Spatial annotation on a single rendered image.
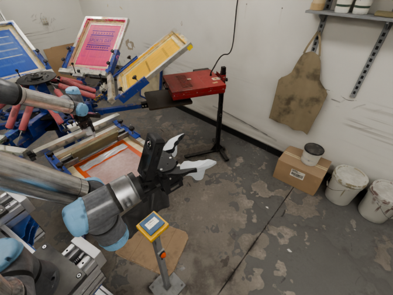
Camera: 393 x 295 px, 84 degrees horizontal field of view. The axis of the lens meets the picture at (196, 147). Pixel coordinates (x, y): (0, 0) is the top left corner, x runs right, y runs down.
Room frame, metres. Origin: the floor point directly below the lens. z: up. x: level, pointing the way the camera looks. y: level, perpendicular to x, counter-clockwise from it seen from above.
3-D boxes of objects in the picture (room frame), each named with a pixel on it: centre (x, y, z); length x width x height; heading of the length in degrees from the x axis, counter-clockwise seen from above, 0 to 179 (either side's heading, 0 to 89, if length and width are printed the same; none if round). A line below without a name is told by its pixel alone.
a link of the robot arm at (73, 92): (1.23, 0.75, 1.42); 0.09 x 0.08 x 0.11; 155
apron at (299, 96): (2.19, -1.13, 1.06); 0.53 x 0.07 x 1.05; 48
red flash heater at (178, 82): (2.25, 0.02, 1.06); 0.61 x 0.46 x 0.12; 108
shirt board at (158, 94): (2.02, 0.73, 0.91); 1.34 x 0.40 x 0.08; 108
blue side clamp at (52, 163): (1.06, 0.95, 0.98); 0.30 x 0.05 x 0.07; 48
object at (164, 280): (0.64, 0.24, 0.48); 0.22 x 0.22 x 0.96; 48
